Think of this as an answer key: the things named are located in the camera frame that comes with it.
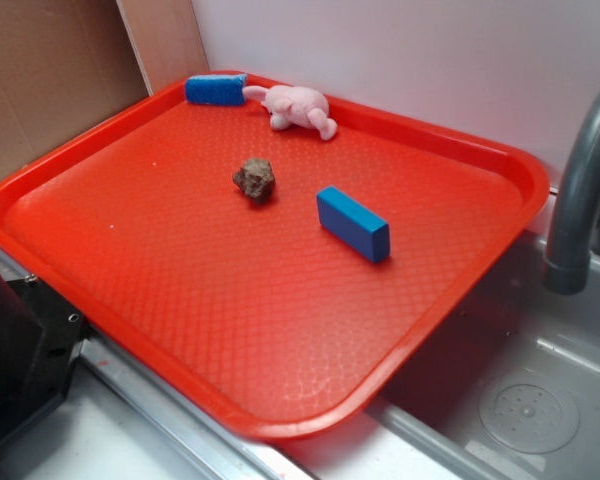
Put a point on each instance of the pink plush toy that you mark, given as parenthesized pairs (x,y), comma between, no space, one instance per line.
(294,106)

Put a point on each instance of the grey toy sink basin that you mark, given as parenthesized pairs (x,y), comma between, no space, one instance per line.
(508,385)

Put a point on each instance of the blue rectangular block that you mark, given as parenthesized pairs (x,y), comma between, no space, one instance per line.
(354,224)

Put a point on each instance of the grey faucet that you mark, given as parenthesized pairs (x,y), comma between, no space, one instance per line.
(574,233)

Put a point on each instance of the red plastic tray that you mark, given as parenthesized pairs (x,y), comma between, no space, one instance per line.
(256,313)

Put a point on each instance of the blue sponge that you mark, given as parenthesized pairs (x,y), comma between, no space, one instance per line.
(216,89)

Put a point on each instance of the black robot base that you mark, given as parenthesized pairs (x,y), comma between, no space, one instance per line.
(40,333)

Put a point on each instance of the brown rock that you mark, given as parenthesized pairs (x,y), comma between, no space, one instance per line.
(256,180)

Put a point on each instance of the brown cardboard sheet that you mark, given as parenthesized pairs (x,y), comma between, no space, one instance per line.
(66,66)

